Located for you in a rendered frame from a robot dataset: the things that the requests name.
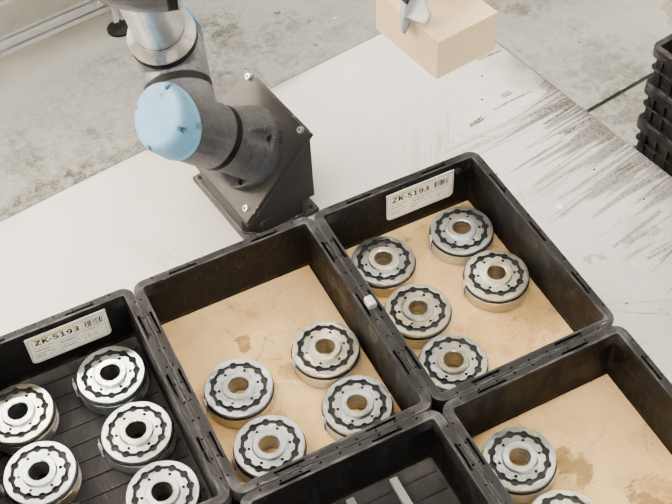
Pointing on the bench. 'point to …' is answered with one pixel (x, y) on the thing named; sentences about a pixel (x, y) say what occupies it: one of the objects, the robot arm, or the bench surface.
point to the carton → (441, 33)
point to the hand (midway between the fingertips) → (435, 13)
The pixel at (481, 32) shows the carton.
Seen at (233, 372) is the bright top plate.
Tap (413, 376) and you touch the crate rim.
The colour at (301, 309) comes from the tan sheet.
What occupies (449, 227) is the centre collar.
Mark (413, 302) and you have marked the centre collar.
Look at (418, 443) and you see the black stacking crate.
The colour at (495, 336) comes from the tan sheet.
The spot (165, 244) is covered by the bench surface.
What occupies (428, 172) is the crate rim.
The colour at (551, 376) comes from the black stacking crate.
